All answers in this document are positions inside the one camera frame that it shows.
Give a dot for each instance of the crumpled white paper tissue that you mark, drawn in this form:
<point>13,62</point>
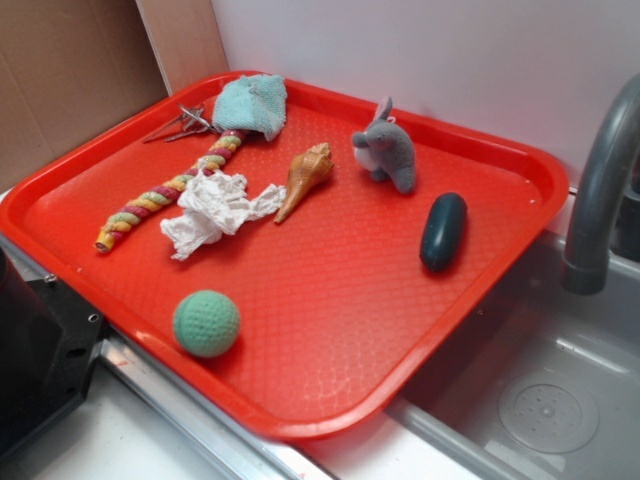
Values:
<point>216,206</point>

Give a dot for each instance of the light teal folded cloth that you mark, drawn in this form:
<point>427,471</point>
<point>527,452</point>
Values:
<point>255,103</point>

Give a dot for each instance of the red plastic tray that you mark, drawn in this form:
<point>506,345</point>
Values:
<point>337,310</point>

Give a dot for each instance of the dark green oblong toy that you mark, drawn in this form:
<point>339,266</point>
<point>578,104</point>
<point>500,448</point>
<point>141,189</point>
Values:
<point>443,232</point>

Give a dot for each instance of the green dimpled ball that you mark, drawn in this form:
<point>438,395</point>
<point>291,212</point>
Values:
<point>206,324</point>

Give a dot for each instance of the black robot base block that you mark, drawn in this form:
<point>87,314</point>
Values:
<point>50,338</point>

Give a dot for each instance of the tan conch seashell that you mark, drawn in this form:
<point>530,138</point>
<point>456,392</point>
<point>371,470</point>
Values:
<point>307,170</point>

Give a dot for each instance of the grey toy faucet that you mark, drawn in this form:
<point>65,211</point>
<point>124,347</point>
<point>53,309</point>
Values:
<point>605,216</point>

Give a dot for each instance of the multicolour braided rope toy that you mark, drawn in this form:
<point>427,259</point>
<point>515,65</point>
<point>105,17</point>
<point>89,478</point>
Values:
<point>154,199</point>

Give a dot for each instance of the brown cardboard panel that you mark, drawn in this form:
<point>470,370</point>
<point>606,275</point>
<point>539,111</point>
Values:
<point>70,70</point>

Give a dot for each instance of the grey plastic sink basin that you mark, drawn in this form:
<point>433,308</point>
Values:
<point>536,382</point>

